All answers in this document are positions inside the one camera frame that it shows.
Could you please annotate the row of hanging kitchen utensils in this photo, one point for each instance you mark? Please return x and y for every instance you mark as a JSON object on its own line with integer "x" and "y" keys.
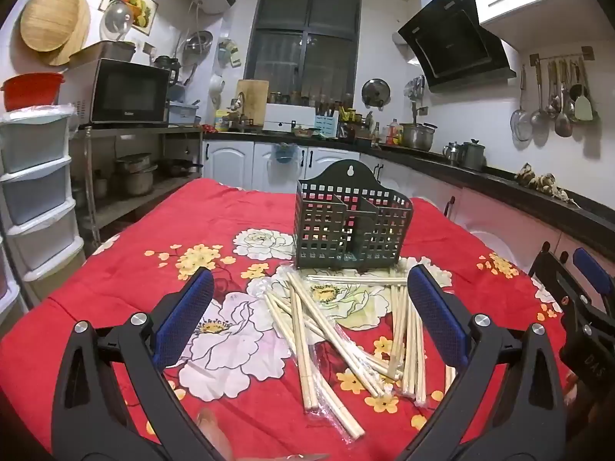
{"x": 562, "y": 105}

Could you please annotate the cooking oil bottles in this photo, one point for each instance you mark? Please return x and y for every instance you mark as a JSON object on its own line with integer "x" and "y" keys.
{"x": 394, "y": 133}

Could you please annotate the hanging steel bowl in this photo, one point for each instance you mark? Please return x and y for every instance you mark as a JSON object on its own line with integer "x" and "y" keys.
{"x": 197, "y": 42}

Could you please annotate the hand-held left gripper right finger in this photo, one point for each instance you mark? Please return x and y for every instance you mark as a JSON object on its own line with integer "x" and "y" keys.
{"x": 437, "y": 319}

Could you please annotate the framed fruit picture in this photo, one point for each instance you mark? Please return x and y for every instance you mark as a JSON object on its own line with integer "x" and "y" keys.
{"x": 141, "y": 5}

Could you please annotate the round wooden board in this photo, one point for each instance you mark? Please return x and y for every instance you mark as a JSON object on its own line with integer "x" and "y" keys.
{"x": 81, "y": 29}

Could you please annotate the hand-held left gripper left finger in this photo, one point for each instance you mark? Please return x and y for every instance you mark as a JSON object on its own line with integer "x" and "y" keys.
{"x": 185, "y": 319}

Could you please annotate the blue plastic basket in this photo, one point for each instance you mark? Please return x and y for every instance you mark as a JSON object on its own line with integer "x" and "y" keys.
{"x": 183, "y": 114}

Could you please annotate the person's right hand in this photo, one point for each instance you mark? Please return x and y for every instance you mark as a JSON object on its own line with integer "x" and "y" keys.
{"x": 574, "y": 389}

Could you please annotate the black microwave oven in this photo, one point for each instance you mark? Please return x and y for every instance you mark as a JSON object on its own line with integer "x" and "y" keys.
{"x": 129, "y": 91}

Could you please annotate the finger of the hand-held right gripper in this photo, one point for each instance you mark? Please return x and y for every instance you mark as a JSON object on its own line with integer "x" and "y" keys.
{"x": 552, "y": 276}
{"x": 593, "y": 271}

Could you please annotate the red floral blanket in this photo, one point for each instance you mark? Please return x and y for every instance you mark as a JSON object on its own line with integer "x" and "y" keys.
{"x": 120, "y": 259}

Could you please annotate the stainless steel stockpot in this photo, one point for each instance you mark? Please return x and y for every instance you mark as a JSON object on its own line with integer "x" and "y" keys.
{"x": 417, "y": 137}

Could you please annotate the pile of wooden chopsticks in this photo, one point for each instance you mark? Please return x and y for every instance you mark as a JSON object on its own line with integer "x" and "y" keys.
{"x": 300, "y": 345}

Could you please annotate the black blender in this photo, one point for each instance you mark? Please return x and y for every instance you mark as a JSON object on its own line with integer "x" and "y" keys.
{"x": 168, "y": 69}

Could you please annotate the dark green plastic utensil holder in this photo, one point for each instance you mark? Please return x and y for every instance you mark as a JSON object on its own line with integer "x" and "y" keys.
{"x": 355, "y": 230}

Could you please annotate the black range hood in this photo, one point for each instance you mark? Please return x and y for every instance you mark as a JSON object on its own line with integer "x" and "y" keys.
{"x": 451, "y": 38}

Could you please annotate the white countertop box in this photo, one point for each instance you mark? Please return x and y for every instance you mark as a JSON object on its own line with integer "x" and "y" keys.
{"x": 288, "y": 117}

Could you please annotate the white wall cabinet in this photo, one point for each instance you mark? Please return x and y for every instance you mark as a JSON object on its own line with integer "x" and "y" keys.
{"x": 523, "y": 0}

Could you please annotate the black frying pan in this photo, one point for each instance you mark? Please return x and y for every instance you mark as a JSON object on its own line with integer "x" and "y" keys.
{"x": 180, "y": 167}

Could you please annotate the wall utensil rail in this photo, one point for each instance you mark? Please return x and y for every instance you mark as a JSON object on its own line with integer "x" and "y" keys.
{"x": 562, "y": 55}

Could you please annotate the yellow container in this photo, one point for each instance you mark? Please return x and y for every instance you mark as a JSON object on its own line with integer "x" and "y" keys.
{"x": 222, "y": 122}

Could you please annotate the steel pot lid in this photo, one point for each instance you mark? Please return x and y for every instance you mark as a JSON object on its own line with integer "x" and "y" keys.
{"x": 375, "y": 92}

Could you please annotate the white hanging pot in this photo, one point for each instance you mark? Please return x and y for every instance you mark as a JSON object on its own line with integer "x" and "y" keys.
{"x": 217, "y": 89}

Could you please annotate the white plastic drawer unit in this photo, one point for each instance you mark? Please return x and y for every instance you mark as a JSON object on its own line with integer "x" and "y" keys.
{"x": 33, "y": 192}

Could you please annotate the wooden cutting board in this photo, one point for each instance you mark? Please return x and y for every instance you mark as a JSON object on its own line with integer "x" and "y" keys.
{"x": 252, "y": 101}

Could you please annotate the brown patterned plush toy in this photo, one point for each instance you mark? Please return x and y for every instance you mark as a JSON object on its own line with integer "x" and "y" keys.
{"x": 540, "y": 180}

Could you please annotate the red plastic basin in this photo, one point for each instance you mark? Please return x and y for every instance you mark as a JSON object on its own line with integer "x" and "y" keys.
{"x": 31, "y": 91}

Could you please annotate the grey box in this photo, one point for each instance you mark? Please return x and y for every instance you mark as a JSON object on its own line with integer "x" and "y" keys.
{"x": 105, "y": 52}

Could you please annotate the small steel kettle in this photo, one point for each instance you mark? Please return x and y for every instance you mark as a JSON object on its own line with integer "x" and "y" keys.
{"x": 451, "y": 153}

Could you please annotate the stacked steel pots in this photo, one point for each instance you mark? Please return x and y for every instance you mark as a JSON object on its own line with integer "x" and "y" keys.
{"x": 137, "y": 177}

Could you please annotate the white base cabinets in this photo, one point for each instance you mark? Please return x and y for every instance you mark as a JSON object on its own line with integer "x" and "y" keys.
{"x": 230, "y": 161}

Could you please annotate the wall sponge holder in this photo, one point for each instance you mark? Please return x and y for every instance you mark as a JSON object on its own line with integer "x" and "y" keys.
{"x": 229, "y": 53}

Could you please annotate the black kitchen countertop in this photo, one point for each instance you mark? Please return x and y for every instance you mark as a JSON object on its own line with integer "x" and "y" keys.
{"x": 504, "y": 180}

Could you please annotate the blue plastic bag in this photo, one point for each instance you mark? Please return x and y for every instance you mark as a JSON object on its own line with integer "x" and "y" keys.
{"x": 284, "y": 153}

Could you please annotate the blue knife block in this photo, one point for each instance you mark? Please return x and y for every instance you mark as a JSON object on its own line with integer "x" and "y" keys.
{"x": 325, "y": 122}

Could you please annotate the sink faucet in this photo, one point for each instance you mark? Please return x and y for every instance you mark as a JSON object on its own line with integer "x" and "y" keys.
{"x": 240, "y": 103}

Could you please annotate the metal shelf rack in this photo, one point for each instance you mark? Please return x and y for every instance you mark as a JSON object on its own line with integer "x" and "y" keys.
{"x": 144, "y": 129}

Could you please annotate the person's left hand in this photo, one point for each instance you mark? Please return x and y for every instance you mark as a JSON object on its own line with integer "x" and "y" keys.
{"x": 214, "y": 434}

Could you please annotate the round bamboo tray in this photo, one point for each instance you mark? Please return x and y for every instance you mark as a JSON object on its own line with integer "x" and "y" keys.
{"x": 48, "y": 17}

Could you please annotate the glass pot lid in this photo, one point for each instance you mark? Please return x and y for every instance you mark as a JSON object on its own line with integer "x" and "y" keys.
{"x": 115, "y": 19}

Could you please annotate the dark framed window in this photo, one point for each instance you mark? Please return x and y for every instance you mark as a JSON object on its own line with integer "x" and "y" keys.
{"x": 302, "y": 48}

